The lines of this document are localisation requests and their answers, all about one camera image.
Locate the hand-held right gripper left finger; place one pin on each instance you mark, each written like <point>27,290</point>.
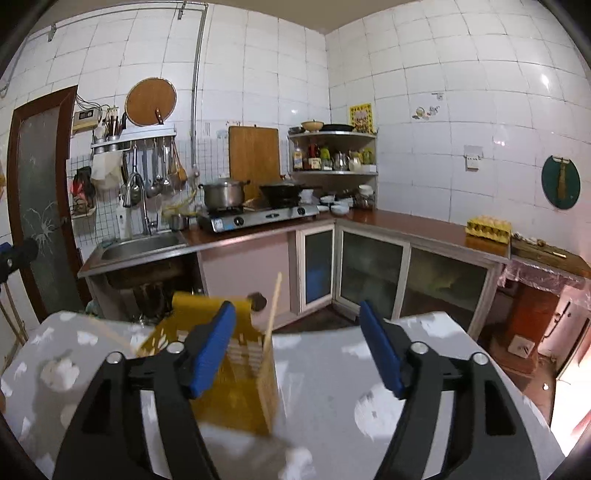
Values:
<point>213,350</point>

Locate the green round hanging board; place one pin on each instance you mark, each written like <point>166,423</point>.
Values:
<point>560,182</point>

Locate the stack of white bowls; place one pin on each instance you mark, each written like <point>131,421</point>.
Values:
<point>334,205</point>

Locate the thick wooden chopping block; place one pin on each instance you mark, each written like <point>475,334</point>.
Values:
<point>545,256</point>

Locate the steel corner shelf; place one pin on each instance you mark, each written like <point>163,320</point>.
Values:
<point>332,134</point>

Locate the steel faucet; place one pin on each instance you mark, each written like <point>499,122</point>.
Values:
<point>138,194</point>

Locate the yellow plastic utensil holder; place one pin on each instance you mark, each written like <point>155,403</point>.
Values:
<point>240,397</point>

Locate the grey wall pipe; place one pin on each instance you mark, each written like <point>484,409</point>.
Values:
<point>197,92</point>

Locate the grey printed tablecloth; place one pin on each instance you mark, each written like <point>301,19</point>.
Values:
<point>318,392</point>

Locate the small steel pot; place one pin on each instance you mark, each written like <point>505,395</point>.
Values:
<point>179,222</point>

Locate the wooden chopstick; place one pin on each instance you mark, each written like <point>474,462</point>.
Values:
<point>113,334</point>
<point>273,309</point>

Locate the beige wall switch box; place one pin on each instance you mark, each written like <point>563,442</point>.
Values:
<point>85,120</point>

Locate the black shallow pan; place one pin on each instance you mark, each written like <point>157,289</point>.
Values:
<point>339,127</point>

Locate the white wall socket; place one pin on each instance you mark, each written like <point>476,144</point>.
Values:
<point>473,157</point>

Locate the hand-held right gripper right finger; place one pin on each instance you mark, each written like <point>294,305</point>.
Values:
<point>383,350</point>

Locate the kitchen counter cabinet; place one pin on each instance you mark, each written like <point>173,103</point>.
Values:
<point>360,258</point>

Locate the glass jar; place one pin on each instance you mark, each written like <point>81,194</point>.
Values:
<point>366,197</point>

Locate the steel wall rack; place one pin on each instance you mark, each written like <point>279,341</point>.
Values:
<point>134,137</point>

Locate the round wooden board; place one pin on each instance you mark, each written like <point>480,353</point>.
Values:
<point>151,101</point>

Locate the yellow wall poster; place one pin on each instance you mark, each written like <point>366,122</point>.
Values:
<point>361,117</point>

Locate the steel pot with lid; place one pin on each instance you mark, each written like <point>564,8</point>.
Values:
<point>224,194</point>

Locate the rectangular wooden cutting board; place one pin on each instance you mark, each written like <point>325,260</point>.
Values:
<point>254,157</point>

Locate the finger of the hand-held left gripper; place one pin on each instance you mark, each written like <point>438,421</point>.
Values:
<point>21,254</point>

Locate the row of hanging steel utensils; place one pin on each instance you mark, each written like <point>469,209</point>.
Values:
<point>154,166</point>

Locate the beige hanging cloth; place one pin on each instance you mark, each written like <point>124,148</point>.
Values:
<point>106,168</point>

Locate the row of condiment bottles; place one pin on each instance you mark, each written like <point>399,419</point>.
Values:
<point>318,159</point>

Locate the yellow egg tray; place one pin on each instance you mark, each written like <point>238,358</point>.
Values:
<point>488,228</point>

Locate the dark wooden glass door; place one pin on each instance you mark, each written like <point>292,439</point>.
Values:
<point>41,207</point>

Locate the steel sink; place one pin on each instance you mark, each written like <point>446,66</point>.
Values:
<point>138,249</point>

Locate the black wok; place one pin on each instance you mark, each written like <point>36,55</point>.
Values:
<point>279,191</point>

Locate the steel gas stove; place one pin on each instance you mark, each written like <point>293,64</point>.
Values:
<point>258,217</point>

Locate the wall stickers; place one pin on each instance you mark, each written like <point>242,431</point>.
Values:
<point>425,112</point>

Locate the orange wooden stand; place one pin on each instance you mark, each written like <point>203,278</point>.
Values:
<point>526,323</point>

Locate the beige ceramic bowl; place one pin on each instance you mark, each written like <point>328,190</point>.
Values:
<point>313,125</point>

